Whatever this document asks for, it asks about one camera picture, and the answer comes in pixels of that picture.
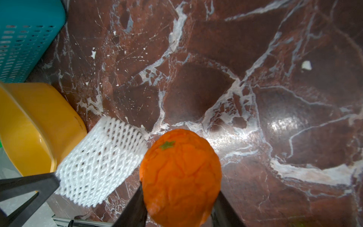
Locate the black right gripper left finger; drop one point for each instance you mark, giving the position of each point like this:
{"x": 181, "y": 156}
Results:
{"x": 135, "y": 213}

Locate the yellow plastic tray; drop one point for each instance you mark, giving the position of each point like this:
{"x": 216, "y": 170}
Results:
{"x": 39, "y": 128}

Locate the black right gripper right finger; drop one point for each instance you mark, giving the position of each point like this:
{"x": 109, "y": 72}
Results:
{"x": 223, "y": 215}

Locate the teal plastic basket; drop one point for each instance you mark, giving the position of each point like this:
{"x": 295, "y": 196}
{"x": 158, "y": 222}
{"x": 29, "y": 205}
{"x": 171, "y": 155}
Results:
{"x": 27, "y": 30}

